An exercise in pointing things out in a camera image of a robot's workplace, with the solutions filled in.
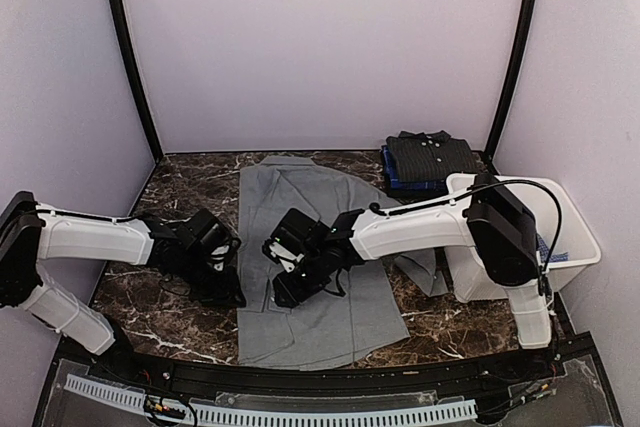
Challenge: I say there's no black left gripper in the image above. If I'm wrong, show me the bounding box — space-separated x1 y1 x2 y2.
177 249 246 309

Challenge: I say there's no white cable duct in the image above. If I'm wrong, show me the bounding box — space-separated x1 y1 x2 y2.
63 373 478 427

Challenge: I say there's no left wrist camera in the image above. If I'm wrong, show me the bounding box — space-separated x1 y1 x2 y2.
186 209 241 272

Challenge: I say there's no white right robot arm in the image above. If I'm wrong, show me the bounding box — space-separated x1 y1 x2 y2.
262 173 552 381

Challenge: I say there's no white plastic bin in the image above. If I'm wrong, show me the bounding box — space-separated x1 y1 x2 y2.
444 177 601 303

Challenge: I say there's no grey long sleeve shirt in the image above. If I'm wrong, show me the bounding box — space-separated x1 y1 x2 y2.
234 155 449 372

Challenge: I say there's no black left frame post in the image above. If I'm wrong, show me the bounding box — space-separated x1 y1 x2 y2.
108 0 164 163

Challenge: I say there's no black frame post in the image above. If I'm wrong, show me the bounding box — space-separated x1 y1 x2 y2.
482 0 536 169
108 0 164 163

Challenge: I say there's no blue checkered shirt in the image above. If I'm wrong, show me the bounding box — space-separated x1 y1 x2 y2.
535 232 571 263

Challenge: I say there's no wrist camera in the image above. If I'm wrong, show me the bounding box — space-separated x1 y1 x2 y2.
186 209 241 272
262 208 319 274

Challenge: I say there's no black front rail base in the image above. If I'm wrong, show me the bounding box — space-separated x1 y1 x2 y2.
33 333 623 426

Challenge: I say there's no black right frame post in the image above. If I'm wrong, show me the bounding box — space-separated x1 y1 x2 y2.
482 0 536 169

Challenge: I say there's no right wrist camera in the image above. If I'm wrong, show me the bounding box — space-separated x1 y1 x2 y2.
262 208 319 274

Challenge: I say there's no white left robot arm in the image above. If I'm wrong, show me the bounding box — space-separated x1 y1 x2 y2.
1 191 246 383

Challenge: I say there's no black striped folded shirt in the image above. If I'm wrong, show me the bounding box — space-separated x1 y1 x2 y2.
386 130 481 183

